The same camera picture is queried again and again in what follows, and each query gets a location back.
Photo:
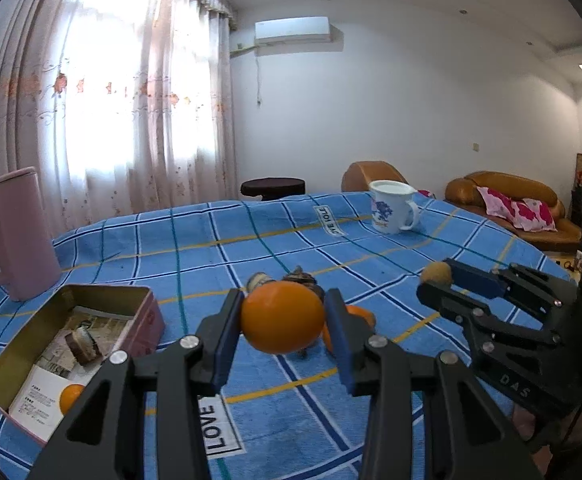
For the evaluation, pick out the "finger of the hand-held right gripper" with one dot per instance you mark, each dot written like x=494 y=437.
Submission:
x=446 y=302
x=476 y=282

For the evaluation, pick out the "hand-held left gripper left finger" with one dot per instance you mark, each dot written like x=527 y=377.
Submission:
x=228 y=330

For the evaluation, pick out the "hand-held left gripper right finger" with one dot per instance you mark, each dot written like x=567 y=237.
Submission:
x=338 y=340

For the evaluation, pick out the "brown kiwi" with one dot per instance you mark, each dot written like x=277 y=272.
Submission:
x=436 y=274

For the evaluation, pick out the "medium orange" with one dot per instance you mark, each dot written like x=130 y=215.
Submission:
x=361 y=316

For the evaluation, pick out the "large orange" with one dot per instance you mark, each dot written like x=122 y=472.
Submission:
x=281 y=315

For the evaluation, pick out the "dark wrinkled passion fruit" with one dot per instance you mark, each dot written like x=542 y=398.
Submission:
x=298 y=278

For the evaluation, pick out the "pink metal tin box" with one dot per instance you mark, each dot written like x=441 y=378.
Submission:
x=146 y=325

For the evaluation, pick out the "pink floral cloth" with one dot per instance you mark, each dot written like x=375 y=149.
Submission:
x=516 y=210

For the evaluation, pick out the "blue plaid tablecloth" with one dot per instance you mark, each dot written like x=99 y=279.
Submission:
x=196 y=250

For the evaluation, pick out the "brown leather sofa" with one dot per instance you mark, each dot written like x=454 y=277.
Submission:
x=471 y=190

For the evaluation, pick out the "white mug with blue print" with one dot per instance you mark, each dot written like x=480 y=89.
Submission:
x=388 y=210

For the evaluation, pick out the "colour printed paper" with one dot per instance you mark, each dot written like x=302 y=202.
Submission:
x=106 y=327

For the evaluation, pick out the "small brown wrapped snack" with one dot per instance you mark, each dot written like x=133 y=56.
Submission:
x=83 y=346

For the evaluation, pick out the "dark round stool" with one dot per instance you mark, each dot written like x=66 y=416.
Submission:
x=271 y=187

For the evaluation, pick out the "brown leather armchair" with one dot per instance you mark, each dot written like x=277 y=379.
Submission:
x=361 y=175

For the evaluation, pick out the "small orange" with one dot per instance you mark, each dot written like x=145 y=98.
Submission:
x=71 y=399

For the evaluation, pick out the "white printed leaflet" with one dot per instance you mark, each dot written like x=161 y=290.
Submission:
x=36 y=402

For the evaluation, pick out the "pink electric kettle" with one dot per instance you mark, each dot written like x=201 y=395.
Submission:
x=21 y=240

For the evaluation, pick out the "sheer floral curtain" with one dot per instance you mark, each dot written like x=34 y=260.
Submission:
x=121 y=110

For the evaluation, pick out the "white air conditioner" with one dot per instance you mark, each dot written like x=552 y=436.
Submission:
x=291 y=30

